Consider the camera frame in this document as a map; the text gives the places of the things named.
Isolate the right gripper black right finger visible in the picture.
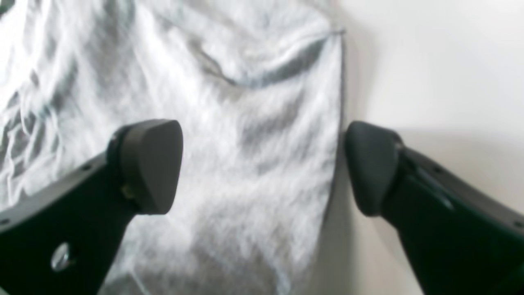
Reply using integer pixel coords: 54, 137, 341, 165
344, 121, 524, 295

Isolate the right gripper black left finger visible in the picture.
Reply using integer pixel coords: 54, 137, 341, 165
0, 119, 183, 295

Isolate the light grey T-shirt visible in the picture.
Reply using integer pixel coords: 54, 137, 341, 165
0, 0, 343, 295

